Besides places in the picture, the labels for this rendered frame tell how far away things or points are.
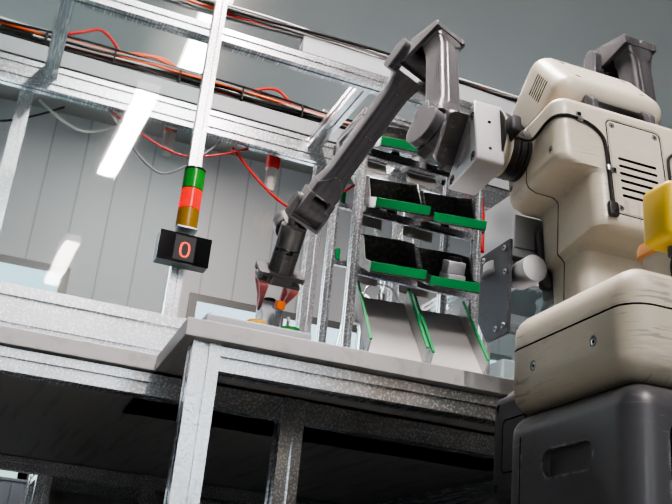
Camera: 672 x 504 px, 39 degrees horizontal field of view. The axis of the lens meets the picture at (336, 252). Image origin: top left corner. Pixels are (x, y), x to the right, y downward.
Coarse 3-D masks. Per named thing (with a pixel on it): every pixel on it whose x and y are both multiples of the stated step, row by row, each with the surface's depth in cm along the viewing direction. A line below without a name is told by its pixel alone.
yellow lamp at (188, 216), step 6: (180, 210) 221; (186, 210) 220; (192, 210) 221; (180, 216) 220; (186, 216) 220; (192, 216) 220; (198, 216) 222; (180, 222) 219; (186, 222) 219; (192, 222) 220
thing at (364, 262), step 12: (360, 240) 232; (372, 240) 242; (384, 240) 243; (396, 240) 243; (360, 252) 229; (372, 252) 243; (384, 252) 243; (396, 252) 244; (408, 252) 236; (360, 264) 227; (372, 264) 215; (384, 264) 215; (396, 264) 244; (408, 264) 234; (408, 276) 216; (420, 276) 216
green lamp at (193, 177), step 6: (192, 168) 224; (186, 174) 224; (192, 174) 224; (198, 174) 224; (204, 174) 226; (186, 180) 224; (192, 180) 223; (198, 180) 224; (204, 180) 226; (186, 186) 223; (192, 186) 223; (198, 186) 223
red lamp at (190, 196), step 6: (186, 192) 222; (192, 192) 222; (198, 192) 223; (180, 198) 223; (186, 198) 222; (192, 198) 222; (198, 198) 223; (180, 204) 222; (186, 204) 221; (192, 204) 221; (198, 204) 222; (198, 210) 223
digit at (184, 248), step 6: (180, 240) 217; (186, 240) 218; (192, 240) 218; (174, 246) 216; (180, 246) 217; (186, 246) 217; (192, 246) 218; (174, 252) 216; (180, 252) 216; (186, 252) 217; (192, 252) 217; (174, 258) 215; (180, 258) 216; (186, 258) 216; (192, 258) 217
